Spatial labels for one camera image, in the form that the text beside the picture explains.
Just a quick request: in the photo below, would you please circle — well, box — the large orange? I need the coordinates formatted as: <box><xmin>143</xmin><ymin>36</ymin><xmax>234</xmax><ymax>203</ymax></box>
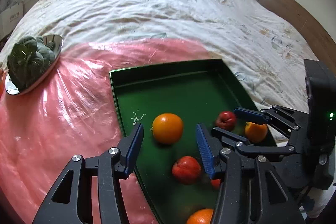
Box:
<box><xmin>152</xmin><ymin>113</ymin><xmax>183</xmax><ymax>144</ymax></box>

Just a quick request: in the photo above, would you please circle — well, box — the dark red apple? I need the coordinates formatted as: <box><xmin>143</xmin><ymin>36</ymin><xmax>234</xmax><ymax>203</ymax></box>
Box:
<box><xmin>215</xmin><ymin>111</ymin><xmax>237</xmax><ymax>131</ymax></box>

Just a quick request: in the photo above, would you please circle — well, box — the orange at tray bottom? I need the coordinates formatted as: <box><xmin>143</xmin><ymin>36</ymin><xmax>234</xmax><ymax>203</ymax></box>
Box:
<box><xmin>186</xmin><ymin>209</ymin><xmax>214</xmax><ymax>224</ymax></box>

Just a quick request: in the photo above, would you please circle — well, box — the white floral bed quilt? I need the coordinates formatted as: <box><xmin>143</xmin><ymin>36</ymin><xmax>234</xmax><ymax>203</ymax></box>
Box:
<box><xmin>1</xmin><ymin>0</ymin><xmax>315</xmax><ymax>111</ymax></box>

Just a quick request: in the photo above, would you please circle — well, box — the small red fruit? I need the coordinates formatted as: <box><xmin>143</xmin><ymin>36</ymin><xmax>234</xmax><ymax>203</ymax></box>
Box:
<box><xmin>210</xmin><ymin>179</ymin><xmax>221</xmax><ymax>190</ymax></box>

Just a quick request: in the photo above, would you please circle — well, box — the wooden headboard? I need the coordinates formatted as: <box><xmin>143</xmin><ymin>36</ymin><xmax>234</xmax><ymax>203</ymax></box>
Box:
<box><xmin>256</xmin><ymin>0</ymin><xmax>336</xmax><ymax>72</ymax></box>

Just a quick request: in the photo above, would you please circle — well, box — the white cardboard box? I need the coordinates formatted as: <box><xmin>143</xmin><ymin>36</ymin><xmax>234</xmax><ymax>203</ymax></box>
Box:
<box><xmin>0</xmin><ymin>2</ymin><xmax>23</xmax><ymax>39</ymax></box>

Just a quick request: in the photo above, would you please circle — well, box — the green tray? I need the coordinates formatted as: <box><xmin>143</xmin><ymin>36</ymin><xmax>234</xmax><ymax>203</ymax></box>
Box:
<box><xmin>109</xmin><ymin>58</ymin><xmax>276</xmax><ymax>224</ymax></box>

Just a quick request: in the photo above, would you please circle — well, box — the pink plastic sheet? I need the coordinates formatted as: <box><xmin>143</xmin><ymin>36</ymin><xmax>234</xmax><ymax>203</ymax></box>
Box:
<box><xmin>1</xmin><ymin>39</ymin><xmax>211</xmax><ymax>223</ymax></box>

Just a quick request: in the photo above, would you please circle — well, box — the green leafy vegetable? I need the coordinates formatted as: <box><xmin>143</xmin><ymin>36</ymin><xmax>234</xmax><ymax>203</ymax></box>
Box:
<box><xmin>7</xmin><ymin>36</ymin><xmax>56</xmax><ymax>91</ymax></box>

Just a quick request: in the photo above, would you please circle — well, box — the small orange tangerine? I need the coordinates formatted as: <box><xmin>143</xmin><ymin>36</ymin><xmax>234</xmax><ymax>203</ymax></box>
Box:
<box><xmin>244</xmin><ymin>122</ymin><xmax>268</xmax><ymax>143</ymax></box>

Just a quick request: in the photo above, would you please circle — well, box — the silver metal plate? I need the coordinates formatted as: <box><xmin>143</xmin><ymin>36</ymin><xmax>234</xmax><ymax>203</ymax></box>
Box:
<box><xmin>5</xmin><ymin>35</ymin><xmax>63</xmax><ymax>96</ymax></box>

